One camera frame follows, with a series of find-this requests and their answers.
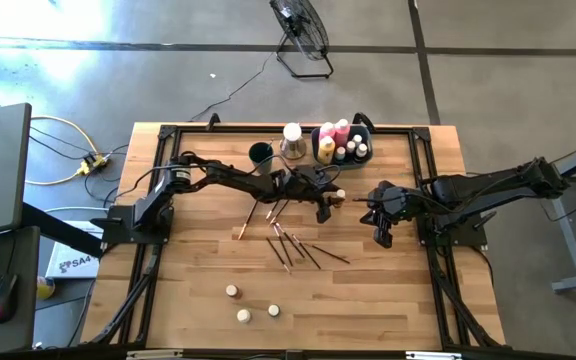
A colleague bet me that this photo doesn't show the large yellow paint bottle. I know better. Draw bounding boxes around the large yellow paint bottle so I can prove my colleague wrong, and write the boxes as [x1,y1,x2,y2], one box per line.
[316,135,337,165]

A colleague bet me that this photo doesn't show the grey metal stand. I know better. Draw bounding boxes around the grey metal stand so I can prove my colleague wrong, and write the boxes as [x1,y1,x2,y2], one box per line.
[530,142,576,294]

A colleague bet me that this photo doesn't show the teal plastic storage bin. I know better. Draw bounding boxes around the teal plastic storage bin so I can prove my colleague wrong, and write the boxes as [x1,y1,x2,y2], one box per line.
[310,123,374,172]

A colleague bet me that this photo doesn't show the teal ribbed plastic cup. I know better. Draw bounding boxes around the teal ribbed plastic cup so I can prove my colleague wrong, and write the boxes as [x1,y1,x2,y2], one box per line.
[247,141,275,176]

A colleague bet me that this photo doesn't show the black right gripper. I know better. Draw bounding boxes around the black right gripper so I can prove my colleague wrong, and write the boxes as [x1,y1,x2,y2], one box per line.
[352,179,415,250]

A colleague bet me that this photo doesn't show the dark desk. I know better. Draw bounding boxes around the dark desk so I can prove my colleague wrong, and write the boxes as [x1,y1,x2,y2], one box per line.
[0,224,42,356]

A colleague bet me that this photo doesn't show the black computer mouse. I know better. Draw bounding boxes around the black computer mouse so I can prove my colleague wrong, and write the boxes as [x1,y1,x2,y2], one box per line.
[0,273,20,325]

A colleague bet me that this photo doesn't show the yellow round object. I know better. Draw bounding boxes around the yellow round object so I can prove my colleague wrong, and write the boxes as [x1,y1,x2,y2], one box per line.
[36,275,57,301]

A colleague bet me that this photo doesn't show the white printed box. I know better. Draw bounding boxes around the white printed box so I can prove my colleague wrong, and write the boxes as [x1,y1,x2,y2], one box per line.
[45,219,104,280]

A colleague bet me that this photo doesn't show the long black paintbrush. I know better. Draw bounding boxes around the long black paintbrush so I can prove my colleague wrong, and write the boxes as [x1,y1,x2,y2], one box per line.
[236,198,260,241]
[302,242,352,265]

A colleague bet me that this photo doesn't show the black fan cable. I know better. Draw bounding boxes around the black fan cable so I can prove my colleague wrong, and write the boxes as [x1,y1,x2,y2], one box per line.
[189,49,279,123]

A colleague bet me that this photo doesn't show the large pink paint bottle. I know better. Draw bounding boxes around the large pink paint bottle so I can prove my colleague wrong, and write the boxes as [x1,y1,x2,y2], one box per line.
[332,117,352,151]
[318,121,337,143]

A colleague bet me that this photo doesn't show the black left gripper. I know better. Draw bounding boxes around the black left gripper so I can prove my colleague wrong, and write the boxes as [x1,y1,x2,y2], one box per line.
[281,164,346,225]

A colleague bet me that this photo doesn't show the black floor fan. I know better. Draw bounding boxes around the black floor fan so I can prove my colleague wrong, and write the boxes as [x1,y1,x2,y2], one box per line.
[269,0,335,80]

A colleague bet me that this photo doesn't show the black paintbrush dark bristles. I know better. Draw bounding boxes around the black paintbrush dark bristles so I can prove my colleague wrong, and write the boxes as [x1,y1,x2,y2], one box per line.
[275,222,307,260]
[272,223,295,268]

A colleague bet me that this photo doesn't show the yellow power plug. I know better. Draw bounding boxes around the yellow power plug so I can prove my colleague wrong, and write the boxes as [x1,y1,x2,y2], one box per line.
[70,153,109,179]

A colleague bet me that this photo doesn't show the yellow cable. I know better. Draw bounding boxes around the yellow cable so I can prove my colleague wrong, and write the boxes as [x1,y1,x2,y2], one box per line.
[25,114,102,186]

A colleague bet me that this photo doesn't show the loose paintbrushes on table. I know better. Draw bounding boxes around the loose paintbrushes on table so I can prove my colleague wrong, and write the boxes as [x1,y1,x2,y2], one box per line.
[265,236,293,275]

